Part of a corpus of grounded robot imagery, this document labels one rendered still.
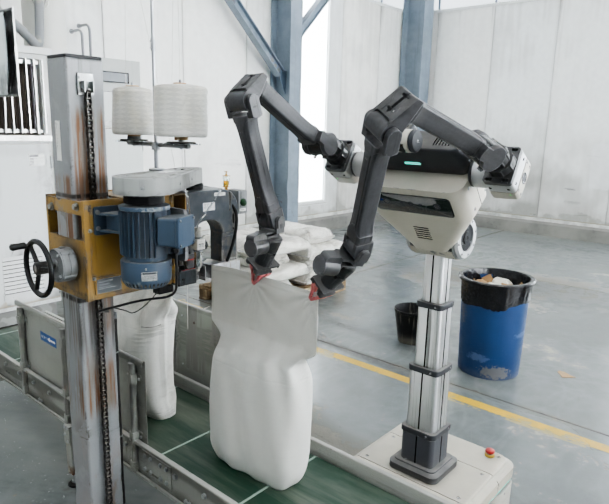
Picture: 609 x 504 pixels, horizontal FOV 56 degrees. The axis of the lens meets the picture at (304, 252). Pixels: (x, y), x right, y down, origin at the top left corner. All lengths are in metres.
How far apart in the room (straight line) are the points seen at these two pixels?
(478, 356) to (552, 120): 6.35
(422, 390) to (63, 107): 1.58
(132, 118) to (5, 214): 2.79
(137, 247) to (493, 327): 2.62
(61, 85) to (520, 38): 8.79
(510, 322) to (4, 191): 3.61
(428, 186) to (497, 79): 8.32
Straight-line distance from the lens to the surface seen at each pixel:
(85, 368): 2.02
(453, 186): 1.84
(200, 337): 2.75
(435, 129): 1.48
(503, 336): 3.88
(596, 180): 9.60
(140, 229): 1.73
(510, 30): 10.19
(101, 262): 1.88
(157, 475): 2.28
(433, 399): 2.27
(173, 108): 1.78
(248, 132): 1.72
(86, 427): 2.11
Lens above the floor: 1.56
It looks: 12 degrees down
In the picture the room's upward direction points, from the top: 1 degrees clockwise
